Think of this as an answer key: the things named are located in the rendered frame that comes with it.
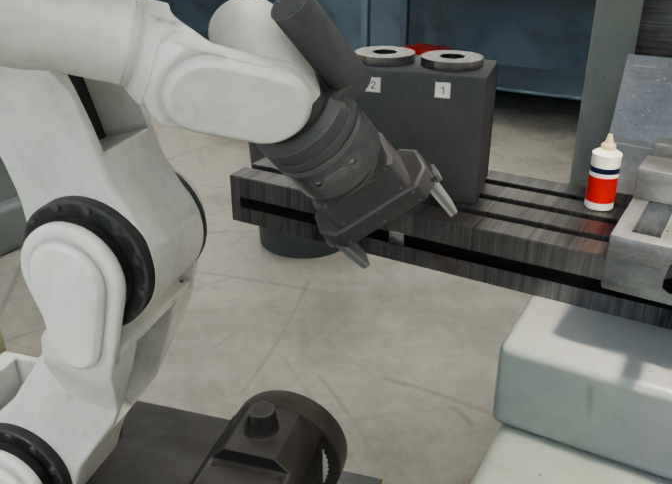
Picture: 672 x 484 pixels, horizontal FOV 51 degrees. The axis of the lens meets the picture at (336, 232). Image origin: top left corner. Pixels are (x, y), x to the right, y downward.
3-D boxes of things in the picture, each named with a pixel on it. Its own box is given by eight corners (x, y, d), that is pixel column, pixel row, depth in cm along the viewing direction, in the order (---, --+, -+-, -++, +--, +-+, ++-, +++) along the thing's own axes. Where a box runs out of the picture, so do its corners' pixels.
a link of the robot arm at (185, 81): (295, 155, 55) (118, 122, 49) (275, 90, 61) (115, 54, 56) (327, 86, 51) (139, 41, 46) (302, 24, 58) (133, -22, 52)
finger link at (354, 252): (364, 248, 76) (333, 218, 72) (372, 270, 74) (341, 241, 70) (351, 255, 77) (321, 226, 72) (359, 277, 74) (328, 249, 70)
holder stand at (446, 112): (476, 205, 104) (488, 67, 95) (333, 187, 110) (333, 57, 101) (487, 177, 114) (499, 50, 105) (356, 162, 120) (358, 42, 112)
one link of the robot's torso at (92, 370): (-63, 499, 89) (10, 199, 65) (41, 400, 106) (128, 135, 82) (42, 564, 88) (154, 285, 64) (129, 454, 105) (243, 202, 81)
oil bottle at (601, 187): (610, 214, 101) (623, 139, 96) (580, 208, 103) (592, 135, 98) (615, 204, 104) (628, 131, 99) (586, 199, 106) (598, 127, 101)
